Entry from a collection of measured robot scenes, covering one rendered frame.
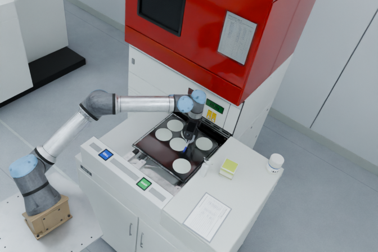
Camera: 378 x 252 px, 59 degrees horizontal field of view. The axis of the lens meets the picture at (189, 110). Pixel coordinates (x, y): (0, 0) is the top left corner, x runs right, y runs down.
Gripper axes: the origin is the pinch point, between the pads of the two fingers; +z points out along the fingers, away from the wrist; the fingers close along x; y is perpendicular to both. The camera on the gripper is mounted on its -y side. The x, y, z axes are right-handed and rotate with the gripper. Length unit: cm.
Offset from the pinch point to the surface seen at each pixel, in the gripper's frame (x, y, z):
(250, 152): -34.8, 5.3, -4.8
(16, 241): 50, -82, 10
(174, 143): 7.3, -3.1, 1.7
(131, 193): 13.5, -42.8, 1.9
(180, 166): -2.3, -16.8, 1.7
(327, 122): -101, 144, 65
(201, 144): -7.3, 3.6, 1.7
